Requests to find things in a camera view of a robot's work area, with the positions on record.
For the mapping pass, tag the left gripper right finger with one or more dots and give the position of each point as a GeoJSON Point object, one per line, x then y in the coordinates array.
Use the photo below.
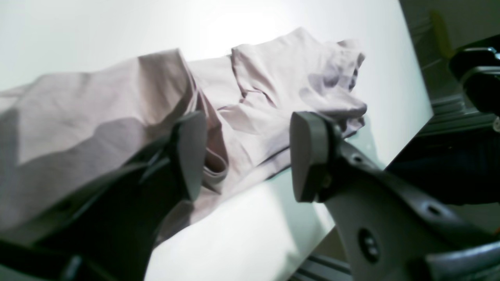
{"type": "Point", "coordinates": [390, 230]}

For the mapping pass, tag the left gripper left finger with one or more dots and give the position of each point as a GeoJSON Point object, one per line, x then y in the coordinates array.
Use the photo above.
{"type": "Point", "coordinates": [106, 230]}

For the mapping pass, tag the pink T-shirt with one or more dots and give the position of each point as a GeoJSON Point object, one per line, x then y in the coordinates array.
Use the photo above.
{"type": "Point", "coordinates": [64, 129]}

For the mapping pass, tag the dark frame beside table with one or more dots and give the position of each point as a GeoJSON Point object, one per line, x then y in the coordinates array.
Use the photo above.
{"type": "Point", "coordinates": [455, 158]}

